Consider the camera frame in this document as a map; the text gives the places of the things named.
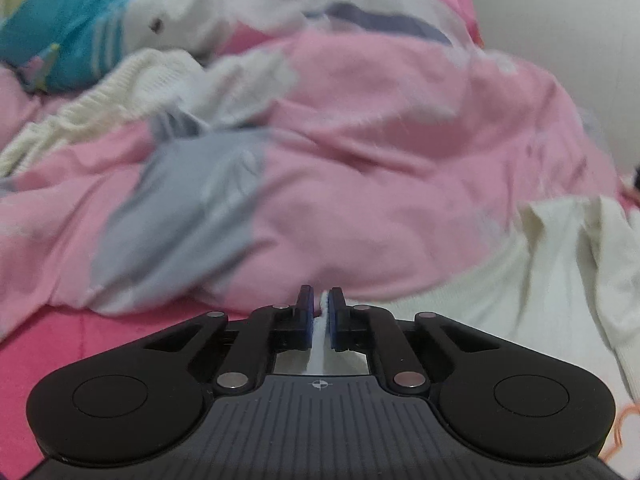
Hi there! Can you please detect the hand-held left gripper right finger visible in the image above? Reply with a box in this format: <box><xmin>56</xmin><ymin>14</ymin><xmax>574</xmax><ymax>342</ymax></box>
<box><xmin>327</xmin><ymin>287</ymin><xmax>502</xmax><ymax>397</ymax></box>

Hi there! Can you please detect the pink printed quilt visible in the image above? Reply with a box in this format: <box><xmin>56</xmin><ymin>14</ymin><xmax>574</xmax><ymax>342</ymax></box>
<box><xmin>0</xmin><ymin>0</ymin><xmax>626</xmax><ymax>342</ymax></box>

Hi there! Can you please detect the teal striped cloth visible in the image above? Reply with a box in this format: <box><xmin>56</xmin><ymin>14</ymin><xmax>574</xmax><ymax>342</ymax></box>
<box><xmin>0</xmin><ymin>0</ymin><xmax>139</xmax><ymax>94</ymax></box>

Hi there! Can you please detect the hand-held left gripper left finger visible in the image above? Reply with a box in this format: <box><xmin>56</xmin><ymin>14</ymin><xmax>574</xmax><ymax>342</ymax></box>
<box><xmin>141</xmin><ymin>284</ymin><xmax>317</xmax><ymax>397</ymax></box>

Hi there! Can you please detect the cream knitted garment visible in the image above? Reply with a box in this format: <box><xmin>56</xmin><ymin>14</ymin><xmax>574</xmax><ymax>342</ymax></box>
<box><xmin>0</xmin><ymin>50</ymin><xmax>212</xmax><ymax>177</ymax></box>

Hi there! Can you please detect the white sweatshirt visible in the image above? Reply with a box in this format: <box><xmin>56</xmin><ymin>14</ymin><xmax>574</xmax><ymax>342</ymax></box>
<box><xmin>305</xmin><ymin>195</ymin><xmax>640</xmax><ymax>467</ymax></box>

